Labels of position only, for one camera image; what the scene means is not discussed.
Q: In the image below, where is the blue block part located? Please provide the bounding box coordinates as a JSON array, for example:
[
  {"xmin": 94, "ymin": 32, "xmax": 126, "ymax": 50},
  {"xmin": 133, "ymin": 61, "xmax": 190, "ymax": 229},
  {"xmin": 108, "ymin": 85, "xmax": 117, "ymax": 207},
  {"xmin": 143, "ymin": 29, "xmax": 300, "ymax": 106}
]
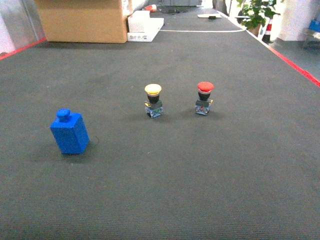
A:
[{"xmin": 49, "ymin": 108, "xmax": 90, "ymax": 155}]

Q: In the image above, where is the yellow mushroom push button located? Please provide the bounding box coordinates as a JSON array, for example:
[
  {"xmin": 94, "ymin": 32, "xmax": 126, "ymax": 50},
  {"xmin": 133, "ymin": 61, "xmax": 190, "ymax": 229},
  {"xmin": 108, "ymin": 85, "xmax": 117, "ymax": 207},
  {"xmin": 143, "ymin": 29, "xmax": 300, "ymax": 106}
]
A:
[{"xmin": 144, "ymin": 83, "xmax": 163, "ymax": 119}]

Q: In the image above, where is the red mushroom push button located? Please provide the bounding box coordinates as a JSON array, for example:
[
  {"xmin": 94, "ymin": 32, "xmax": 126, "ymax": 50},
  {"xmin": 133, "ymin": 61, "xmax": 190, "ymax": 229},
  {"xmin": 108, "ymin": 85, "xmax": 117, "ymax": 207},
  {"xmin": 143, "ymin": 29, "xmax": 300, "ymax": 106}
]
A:
[{"xmin": 194, "ymin": 81, "xmax": 214, "ymax": 116}]

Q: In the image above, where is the white flat box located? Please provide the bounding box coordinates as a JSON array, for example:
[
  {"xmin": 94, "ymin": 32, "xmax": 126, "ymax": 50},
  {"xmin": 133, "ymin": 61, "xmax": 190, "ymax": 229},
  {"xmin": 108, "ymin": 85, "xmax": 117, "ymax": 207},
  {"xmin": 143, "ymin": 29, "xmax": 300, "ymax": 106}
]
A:
[{"xmin": 127, "ymin": 10, "xmax": 164, "ymax": 43}]

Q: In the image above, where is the red white traffic cone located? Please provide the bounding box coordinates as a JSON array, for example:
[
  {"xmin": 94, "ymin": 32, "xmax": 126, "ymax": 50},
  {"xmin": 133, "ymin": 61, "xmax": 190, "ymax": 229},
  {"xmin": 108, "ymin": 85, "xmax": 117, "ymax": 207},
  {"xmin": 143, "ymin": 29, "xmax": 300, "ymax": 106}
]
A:
[{"xmin": 262, "ymin": 18, "xmax": 273, "ymax": 44}]

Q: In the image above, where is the large cardboard box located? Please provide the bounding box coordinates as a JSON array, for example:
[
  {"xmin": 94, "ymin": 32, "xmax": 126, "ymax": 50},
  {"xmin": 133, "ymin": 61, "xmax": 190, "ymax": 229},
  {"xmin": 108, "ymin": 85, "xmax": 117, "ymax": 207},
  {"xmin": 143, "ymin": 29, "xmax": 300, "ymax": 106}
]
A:
[{"xmin": 35, "ymin": 0, "xmax": 133, "ymax": 44}]

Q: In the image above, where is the potted green plant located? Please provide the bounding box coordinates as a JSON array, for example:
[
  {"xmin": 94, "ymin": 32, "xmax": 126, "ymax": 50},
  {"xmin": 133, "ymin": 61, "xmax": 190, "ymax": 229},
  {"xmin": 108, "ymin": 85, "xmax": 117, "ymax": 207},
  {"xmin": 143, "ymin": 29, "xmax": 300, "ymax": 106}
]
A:
[{"xmin": 237, "ymin": 0, "xmax": 279, "ymax": 37}]

